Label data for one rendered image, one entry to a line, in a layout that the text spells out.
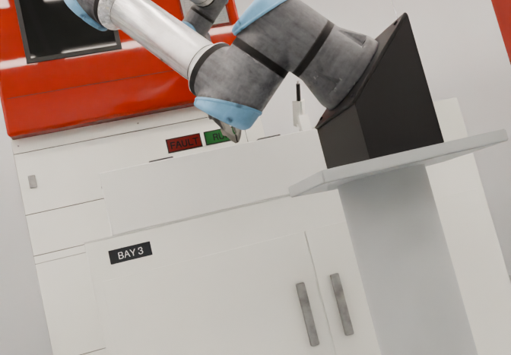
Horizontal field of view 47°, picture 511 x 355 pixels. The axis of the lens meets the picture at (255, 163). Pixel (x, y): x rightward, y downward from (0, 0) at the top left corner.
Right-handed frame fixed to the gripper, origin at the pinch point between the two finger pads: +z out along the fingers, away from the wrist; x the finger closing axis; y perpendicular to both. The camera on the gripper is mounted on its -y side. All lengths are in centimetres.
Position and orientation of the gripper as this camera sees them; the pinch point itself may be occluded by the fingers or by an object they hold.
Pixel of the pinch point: (236, 137)
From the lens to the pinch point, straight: 166.9
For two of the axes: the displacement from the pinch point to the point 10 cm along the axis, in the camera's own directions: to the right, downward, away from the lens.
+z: 3.5, 9.3, -0.8
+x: -8.9, 3.1, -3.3
